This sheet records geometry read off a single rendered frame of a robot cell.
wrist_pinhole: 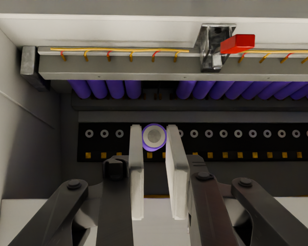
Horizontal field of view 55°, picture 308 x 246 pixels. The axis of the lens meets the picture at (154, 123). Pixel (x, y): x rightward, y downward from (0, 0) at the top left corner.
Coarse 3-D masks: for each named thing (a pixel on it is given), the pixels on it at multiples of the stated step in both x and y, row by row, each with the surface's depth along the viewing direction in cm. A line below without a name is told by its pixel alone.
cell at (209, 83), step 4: (196, 84) 34; (200, 84) 33; (204, 84) 32; (208, 84) 32; (212, 84) 32; (196, 88) 35; (200, 88) 34; (204, 88) 33; (208, 88) 33; (192, 92) 37; (196, 92) 35; (200, 92) 35; (204, 92) 34; (196, 96) 36; (200, 96) 36; (204, 96) 36
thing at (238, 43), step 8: (232, 40) 18; (240, 40) 18; (248, 40) 18; (216, 48) 23; (224, 48) 20; (232, 48) 18; (240, 48) 18; (248, 48) 18; (216, 56) 24; (216, 64) 24
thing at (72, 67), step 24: (72, 48) 26; (96, 48) 26; (48, 72) 27; (72, 72) 27; (96, 72) 27; (120, 72) 28; (144, 72) 28; (168, 72) 28; (192, 72) 28; (240, 72) 28; (264, 72) 28; (288, 72) 28
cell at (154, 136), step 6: (150, 126) 21; (156, 126) 21; (162, 126) 21; (144, 132) 20; (150, 132) 20; (156, 132) 20; (162, 132) 20; (144, 138) 20; (150, 138) 20; (156, 138) 20; (162, 138) 20; (144, 144) 20; (150, 144) 20; (156, 144) 20; (162, 144) 20; (150, 150) 24
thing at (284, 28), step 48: (0, 0) 22; (48, 0) 23; (96, 0) 23; (144, 0) 23; (192, 0) 23; (240, 0) 23; (288, 0) 23; (0, 48) 24; (288, 48) 28; (48, 96) 37
